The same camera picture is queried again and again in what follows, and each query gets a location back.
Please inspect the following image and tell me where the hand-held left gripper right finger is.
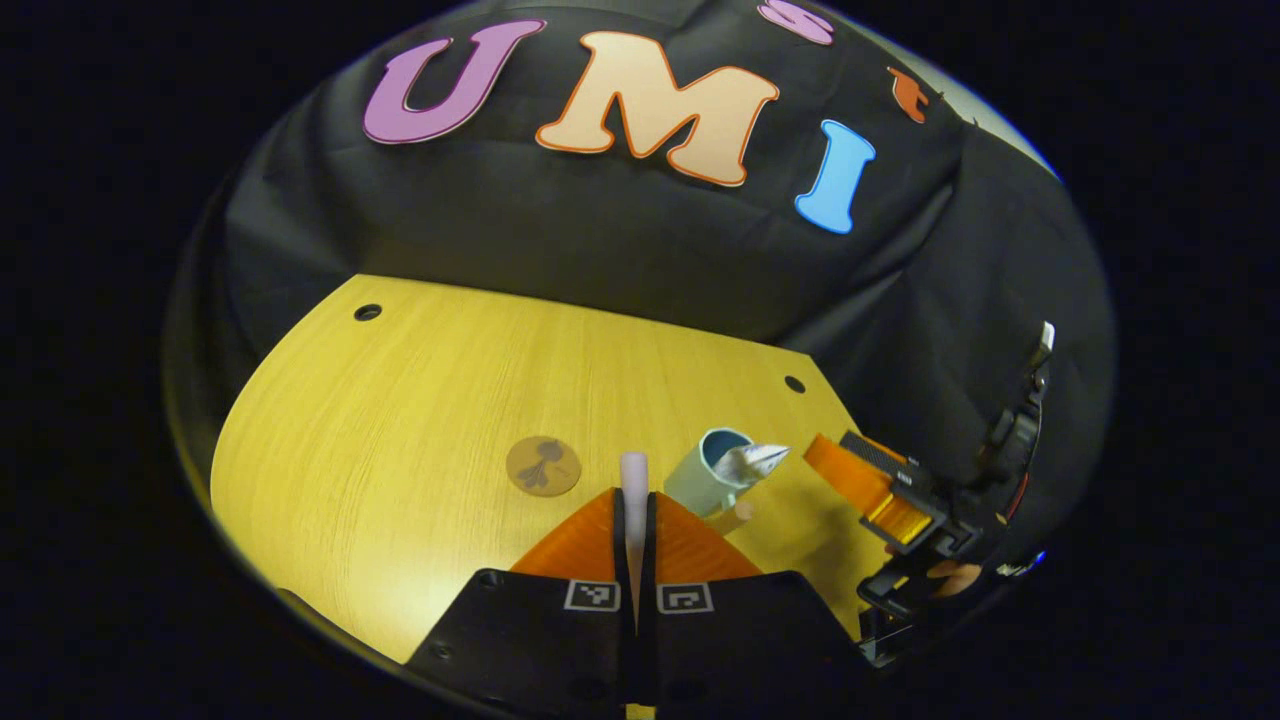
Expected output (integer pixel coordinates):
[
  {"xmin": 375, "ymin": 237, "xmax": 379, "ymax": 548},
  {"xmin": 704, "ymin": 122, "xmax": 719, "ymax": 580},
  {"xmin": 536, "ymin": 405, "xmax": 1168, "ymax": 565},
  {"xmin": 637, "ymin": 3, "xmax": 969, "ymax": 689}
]
[{"xmin": 640, "ymin": 490, "xmax": 871, "ymax": 720}]

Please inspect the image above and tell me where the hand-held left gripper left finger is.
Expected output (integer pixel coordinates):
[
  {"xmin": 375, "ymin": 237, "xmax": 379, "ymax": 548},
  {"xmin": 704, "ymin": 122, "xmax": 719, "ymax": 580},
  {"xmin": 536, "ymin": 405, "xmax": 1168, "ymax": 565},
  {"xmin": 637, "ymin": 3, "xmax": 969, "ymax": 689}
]
[{"xmin": 405, "ymin": 488, "xmax": 638, "ymax": 720}]

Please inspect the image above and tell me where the white blue toothpaste tube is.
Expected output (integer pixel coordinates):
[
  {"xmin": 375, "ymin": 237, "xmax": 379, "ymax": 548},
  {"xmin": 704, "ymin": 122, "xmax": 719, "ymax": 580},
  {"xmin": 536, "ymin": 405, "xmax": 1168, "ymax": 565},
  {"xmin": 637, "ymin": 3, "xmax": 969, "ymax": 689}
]
[{"xmin": 712, "ymin": 443, "xmax": 791, "ymax": 489}]

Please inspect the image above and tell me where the light blue cup wooden handle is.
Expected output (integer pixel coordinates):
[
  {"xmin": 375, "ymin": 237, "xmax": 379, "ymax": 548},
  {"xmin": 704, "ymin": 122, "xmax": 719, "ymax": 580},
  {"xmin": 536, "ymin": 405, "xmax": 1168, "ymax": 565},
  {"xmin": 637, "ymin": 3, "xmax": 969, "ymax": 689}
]
[{"xmin": 663, "ymin": 428, "xmax": 758, "ymax": 526}]

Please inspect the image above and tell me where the round wooden coaster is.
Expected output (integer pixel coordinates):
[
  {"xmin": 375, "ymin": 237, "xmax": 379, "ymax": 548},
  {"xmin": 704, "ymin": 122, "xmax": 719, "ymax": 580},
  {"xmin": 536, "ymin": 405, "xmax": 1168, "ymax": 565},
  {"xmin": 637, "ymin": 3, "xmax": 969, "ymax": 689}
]
[{"xmin": 506, "ymin": 436, "xmax": 583, "ymax": 498}]

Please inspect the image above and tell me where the pale pink toothbrush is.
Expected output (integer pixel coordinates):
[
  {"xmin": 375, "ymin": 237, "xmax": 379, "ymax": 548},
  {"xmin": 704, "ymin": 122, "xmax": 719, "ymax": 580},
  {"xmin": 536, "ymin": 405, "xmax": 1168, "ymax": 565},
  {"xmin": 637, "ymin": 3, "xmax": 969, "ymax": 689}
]
[{"xmin": 620, "ymin": 451, "xmax": 651, "ymax": 631}]

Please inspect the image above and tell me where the black backdrop cloth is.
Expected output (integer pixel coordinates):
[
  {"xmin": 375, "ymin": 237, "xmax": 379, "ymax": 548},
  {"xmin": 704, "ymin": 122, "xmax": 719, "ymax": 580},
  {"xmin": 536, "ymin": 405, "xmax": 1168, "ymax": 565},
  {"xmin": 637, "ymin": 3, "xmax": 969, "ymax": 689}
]
[{"xmin": 165, "ymin": 0, "xmax": 1116, "ymax": 601}]

